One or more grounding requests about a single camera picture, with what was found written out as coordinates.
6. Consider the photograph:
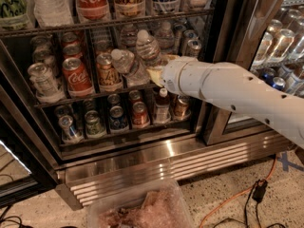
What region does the bottom shelf blue-white can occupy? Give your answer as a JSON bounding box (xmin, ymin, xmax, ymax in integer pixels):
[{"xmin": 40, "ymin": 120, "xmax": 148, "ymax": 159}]
[{"xmin": 58, "ymin": 115, "xmax": 84, "ymax": 143}]

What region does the blue Pepsi can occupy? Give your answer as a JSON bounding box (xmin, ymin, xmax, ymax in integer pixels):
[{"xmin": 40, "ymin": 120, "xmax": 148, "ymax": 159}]
[{"xmin": 271, "ymin": 77, "xmax": 286, "ymax": 91}]

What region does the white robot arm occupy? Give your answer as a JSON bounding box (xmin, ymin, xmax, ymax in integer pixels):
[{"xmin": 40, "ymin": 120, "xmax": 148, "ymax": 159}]
[{"xmin": 147, "ymin": 57, "xmax": 304, "ymax": 148}]

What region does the bottom shelf red can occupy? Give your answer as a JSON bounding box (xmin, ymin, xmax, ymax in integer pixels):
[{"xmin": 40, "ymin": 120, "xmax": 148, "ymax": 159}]
[{"xmin": 132, "ymin": 102, "xmax": 150, "ymax": 128}]

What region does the top shelf gold can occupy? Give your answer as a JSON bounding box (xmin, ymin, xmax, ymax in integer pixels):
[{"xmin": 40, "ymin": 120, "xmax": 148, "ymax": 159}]
[{"xmin": 114, "ymin": 0, "xmax": 145, "ymax": 18}]

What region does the orange extension cable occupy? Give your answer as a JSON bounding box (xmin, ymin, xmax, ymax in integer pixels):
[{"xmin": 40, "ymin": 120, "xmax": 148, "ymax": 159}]
[{"xmin": 199, "ymin": 154, "xmax": 278, "ymax": 228}]

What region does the black power adapter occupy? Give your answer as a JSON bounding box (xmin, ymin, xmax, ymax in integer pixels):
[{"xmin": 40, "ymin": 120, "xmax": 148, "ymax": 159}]
[{"xmin": 252, "ymin": 180, "xmax": 268, "ymax": 203}]

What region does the glass fridge door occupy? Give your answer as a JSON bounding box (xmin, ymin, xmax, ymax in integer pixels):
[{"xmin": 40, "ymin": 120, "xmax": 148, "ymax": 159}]
[{"xmin": 203, "ymin": 0, "xmax": 304, "ymax": 145}]

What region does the red coca-cola can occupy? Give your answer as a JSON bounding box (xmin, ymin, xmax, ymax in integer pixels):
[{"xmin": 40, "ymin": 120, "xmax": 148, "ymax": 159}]
[
  {"xmin": 63, "ymin": 57, "xmax": 95, "ymax": 98},
  {"xmin": 63, "ymin": 45, "xmax": 83, "ymax": 60}
]

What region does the water bottle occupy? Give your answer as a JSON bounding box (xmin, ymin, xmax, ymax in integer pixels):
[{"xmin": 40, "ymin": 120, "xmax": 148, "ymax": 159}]
[
  {"xmin": 111, "ymin": 48, "xmax": 150, "ymax": 87},
  {"xmin": 136, "ymin": 29, "xmax": 161, "ymax": 67},
  {"xmin": 155, "ymin": 21, "xmax": 175, "ymax": 54}
]

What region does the top shelf Coca-Cola can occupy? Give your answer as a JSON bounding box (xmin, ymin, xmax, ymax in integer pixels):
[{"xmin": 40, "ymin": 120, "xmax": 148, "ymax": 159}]
[{"xmin": 76, "ymin": 0, "xmax": 107, "ymax": 21}]

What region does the bottom shelf green can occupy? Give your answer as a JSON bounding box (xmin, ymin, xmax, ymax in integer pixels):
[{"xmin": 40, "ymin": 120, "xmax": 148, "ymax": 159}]
[{"xmin": 85, "ymin": 110, "xmax": 106, "ymax": 139}]

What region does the bottom shelf bronze can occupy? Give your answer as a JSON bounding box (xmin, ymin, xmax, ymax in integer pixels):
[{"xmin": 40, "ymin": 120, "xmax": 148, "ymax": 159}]
[{"xmin": 173, "ymin": 96, "xmax": 191, "ymax": 120}]

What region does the front red Coca-Cola can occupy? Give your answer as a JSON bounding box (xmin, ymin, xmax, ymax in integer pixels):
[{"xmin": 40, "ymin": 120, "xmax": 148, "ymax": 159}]
[{"xmin": 63, "ymin": 57, "xmax": 95, "ymax": 98}]

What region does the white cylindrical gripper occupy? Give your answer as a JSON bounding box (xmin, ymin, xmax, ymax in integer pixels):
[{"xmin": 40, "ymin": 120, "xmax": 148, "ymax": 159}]
[{"xmin": 146, "ymin": 54, "xmax": 211, "ymax": 99}]

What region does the front orange soda can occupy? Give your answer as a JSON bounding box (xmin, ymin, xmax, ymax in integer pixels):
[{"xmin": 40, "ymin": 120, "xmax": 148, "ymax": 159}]
[{"xmin": 96, "ymin": 53, "xmax": 123, "ymax": 92}]

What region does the top shelf green can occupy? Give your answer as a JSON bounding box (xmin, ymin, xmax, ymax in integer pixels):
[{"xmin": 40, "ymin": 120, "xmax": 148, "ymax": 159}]
[{"xmin": 0, "ymin": 0, "xmax": 33, "ymax": 30}]

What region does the bottom shelf blue can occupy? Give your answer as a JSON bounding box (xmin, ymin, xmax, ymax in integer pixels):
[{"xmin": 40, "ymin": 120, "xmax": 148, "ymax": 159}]
[{"xmin": 109, "ymin": 105, "xmax": 129, "ymax": 133}]

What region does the clear plastic bin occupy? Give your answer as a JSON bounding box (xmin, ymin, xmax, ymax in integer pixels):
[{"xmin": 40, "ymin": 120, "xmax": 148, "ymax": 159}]
[{"xmin": 86, "ymin": 179, "xmax": 195, "ymax": 228}]

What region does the front silver soda can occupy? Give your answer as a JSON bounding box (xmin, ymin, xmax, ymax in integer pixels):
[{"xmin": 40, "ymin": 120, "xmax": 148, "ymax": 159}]
[{"xmin": 28, "ymin": 63, "xmax": 66, "ymax": 104}]

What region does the front slim silver can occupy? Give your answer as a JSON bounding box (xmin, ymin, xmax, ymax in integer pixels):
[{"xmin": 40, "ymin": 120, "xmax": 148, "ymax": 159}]
[{"xmin": 185, "ymin": 39, "xmax": 202, "ymax": 57}]

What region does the bottom shelf juice bottle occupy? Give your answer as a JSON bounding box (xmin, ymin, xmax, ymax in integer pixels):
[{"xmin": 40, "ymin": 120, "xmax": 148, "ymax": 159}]
[{"xmin": 153, "ymin": 87, "xmax": 171, "ymax": 124}]

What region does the shelf green can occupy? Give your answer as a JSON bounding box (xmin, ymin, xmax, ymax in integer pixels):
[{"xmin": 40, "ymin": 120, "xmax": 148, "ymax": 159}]
[
  {"xmin": 0, "ymin": 0, "xmax": 33, "ymax": 30},
  {"xmin": 85, "ymin": 110, "xmax": 106, "ymax": 139}
]

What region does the stainless steel fridge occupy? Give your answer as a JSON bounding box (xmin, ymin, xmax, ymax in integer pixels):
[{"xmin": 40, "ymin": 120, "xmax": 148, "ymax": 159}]
[{"xmin": 0, "ymin": 0, "xmax": 303, "ymax": 209}]

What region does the silver soda can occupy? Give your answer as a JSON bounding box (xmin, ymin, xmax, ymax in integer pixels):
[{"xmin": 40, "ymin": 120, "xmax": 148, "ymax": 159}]
[
  {"xmin": 28, "ymin": 63, "xmax": 66, "ymax": 104},
  {"xmin": 32, "ymin": 49, "xmax": 59, "ymax": 76}
]

